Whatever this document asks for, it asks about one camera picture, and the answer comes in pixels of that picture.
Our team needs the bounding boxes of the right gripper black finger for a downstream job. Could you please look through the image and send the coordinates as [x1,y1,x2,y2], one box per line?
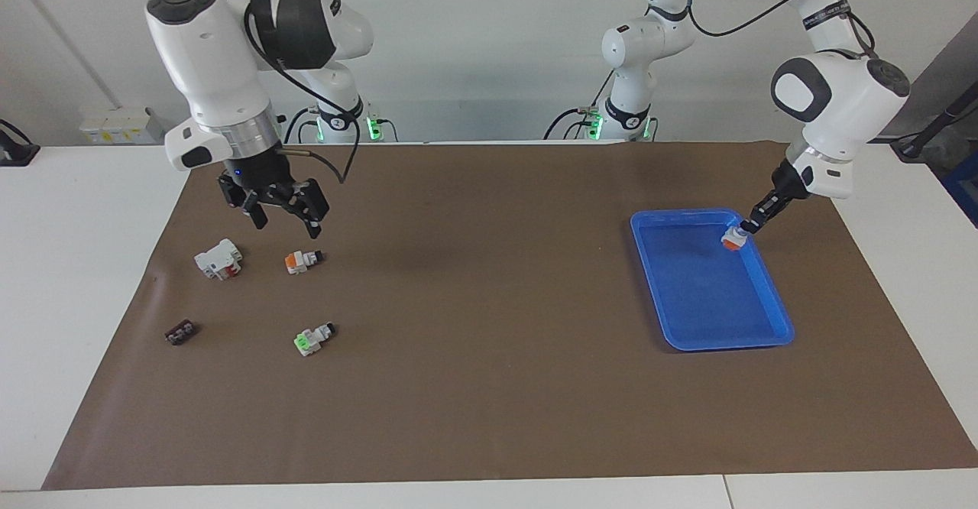
[277,178,331,239]
[229,184,270,231]

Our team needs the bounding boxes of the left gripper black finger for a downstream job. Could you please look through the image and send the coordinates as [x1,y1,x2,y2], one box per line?
[737,188,788,235]

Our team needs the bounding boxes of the white circuit breaker red lever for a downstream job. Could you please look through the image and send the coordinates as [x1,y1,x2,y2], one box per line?
[193,238,245,282]

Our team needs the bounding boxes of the blue plastic tray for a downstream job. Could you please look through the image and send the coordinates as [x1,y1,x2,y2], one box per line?
[630,208,795,352]

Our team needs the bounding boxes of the black stand pole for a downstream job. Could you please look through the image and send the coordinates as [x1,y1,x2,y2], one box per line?
[890,81,978,162]

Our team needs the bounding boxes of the blue crate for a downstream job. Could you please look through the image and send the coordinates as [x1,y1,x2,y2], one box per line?
[941,154,978,229]

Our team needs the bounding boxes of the brown table mat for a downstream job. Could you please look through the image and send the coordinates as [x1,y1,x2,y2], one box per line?
[42,141,978,491]

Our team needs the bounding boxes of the black table clamp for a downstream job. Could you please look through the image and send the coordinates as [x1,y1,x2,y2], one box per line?
[0,119,40,167]

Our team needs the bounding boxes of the orange block switch black knob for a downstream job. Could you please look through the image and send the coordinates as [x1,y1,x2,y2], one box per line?
[283,248,325,276]

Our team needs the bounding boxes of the black right arm base cable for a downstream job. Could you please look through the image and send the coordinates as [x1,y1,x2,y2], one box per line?
[284,106,319,144]

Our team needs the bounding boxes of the black arm base cable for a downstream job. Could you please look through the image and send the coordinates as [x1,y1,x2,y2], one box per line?
[284,106,319,144]
[543,73,616,141]

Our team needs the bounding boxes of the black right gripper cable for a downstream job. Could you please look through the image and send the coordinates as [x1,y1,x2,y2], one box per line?
[229,0,361,185]

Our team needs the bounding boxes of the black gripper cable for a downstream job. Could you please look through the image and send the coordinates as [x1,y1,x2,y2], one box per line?
[229,0,361,185]
[642,0,879,59]

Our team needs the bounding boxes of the green block switch black knob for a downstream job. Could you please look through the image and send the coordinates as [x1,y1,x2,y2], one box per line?
[293,321,338,358]

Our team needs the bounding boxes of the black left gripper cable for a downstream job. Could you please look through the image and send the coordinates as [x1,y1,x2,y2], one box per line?
[642,0,879,59]

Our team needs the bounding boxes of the black left arm base cable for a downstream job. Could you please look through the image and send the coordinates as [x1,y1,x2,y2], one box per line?
[543,73,616,141]

